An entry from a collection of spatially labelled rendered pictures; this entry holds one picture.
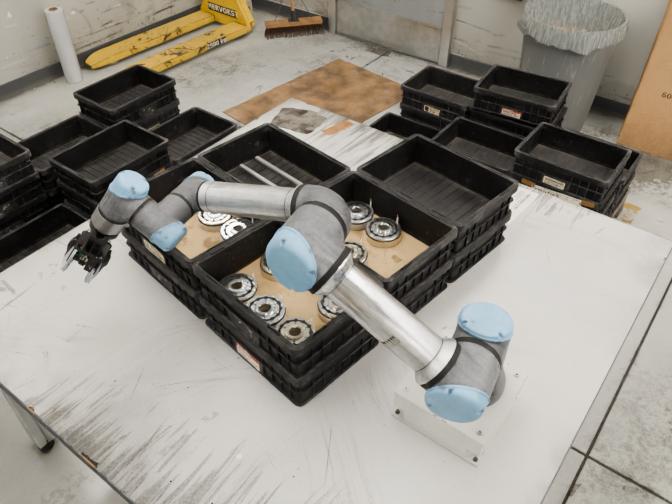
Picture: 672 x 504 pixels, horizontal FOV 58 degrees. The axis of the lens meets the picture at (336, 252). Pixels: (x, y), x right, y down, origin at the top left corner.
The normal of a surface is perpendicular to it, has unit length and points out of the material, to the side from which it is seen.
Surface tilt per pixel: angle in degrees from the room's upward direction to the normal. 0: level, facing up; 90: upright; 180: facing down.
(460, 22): 90
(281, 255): 87
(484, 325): 6
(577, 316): 0
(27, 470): 0
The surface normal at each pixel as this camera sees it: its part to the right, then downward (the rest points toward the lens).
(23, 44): 0.80, 0.40
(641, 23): -0.60, 0.54
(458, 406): -0.34, 0.70
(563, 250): 0.00, -0.74
